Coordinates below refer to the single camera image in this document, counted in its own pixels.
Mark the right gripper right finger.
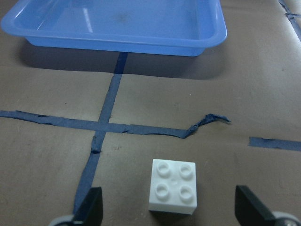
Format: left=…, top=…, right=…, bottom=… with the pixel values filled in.
left=235, top=185, right=280, bottom=226

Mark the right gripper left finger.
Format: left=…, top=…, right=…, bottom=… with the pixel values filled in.
left=72, top=187, right=103, bottom=226

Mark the white block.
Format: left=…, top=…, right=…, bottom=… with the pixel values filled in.
left=148, top=159, right=197, bottom=215

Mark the blue plastic tray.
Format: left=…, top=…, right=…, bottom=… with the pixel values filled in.
left=1, top=0, right=227, bottom=57

